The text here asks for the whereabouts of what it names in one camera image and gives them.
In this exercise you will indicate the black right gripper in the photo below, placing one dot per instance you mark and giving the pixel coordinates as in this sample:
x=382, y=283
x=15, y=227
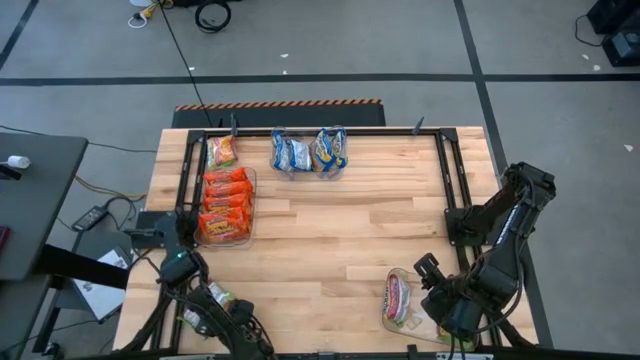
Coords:
x=455, y=312

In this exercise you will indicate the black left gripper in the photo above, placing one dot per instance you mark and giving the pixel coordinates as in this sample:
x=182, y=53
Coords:
x=245, y=340

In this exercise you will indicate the orange Saucy Noods pack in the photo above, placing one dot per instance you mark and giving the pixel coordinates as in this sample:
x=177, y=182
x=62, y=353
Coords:
x=226, y=176
x=224, y=226
x=226, y=202
x=228, y=188

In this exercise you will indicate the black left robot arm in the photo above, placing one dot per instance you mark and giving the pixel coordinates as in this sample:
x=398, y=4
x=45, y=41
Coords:
x=177, y=267

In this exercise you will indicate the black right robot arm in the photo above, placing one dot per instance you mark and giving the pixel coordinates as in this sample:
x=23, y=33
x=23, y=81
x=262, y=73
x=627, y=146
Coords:
x=492, y=280

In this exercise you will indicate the clear plastic bin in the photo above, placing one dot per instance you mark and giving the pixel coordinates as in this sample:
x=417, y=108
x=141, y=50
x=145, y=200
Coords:
x=225, y=246
x=305, y=176
x=415, y=332

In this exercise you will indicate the black table clamp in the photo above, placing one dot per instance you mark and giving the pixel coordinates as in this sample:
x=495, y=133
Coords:
x=412, y=352
x=419, y=126
x=233, y=124

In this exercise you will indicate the black desk base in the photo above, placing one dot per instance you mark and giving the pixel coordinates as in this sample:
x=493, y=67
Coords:
x=85, y=265

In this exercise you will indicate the black hazard-striped floor mat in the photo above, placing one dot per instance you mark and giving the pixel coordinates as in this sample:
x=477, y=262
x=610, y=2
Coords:
x=280, y=116

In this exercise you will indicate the black desk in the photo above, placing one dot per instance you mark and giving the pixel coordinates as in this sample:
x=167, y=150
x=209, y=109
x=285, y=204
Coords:
x=40, y=210

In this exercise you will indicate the small white object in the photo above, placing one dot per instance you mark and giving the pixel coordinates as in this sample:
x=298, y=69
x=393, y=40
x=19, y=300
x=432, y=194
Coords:
x=19, y=162

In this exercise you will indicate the black object on desk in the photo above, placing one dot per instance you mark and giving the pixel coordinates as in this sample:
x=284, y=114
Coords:
x=7, y=172

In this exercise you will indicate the black equipment case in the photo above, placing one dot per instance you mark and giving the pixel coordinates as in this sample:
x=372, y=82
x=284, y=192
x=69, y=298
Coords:
x=615, y=12
x=622, y=47

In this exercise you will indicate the yellow white power plug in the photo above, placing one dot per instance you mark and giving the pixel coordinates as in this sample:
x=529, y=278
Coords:
x=149, y=9

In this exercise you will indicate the black metal rig frame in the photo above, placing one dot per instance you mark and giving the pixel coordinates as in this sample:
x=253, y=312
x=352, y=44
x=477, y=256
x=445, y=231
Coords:
x=380, y=131

